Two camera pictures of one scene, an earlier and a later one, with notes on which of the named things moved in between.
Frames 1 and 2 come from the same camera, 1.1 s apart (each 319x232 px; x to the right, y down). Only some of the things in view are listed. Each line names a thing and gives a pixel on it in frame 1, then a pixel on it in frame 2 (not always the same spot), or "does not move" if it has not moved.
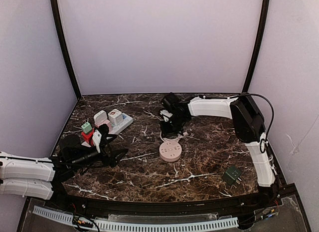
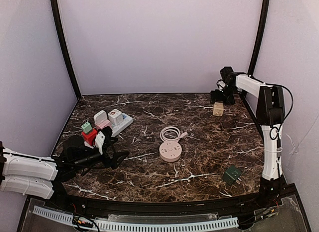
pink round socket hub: (170, 151) does not move
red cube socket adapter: (88, 137) does not move
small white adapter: (100, 117) does not move
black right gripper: (167, 127) → (220, 96)
